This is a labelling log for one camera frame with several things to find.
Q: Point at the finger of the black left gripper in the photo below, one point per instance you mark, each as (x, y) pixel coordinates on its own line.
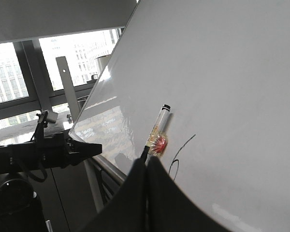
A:
(126, 210)

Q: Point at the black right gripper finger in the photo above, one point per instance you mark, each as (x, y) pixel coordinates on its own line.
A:
(170, 210)

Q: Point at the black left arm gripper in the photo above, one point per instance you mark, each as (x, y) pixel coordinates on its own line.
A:
(54, 152)

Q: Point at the black and white whiteboard marker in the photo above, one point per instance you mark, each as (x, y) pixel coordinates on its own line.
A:
(158, 127)

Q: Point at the red round magnet with tape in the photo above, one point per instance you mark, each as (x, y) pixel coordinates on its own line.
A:
(157, 144)

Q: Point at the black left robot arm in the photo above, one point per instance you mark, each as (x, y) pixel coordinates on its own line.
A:
(21, 210)

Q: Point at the white whiteboard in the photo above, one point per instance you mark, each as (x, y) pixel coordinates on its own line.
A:
(223, 67)

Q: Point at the grey metal stand upright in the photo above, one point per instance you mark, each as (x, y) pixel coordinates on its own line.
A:
(75, 111)

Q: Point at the dark window frame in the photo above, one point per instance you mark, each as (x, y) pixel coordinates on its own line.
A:
(29, 75)

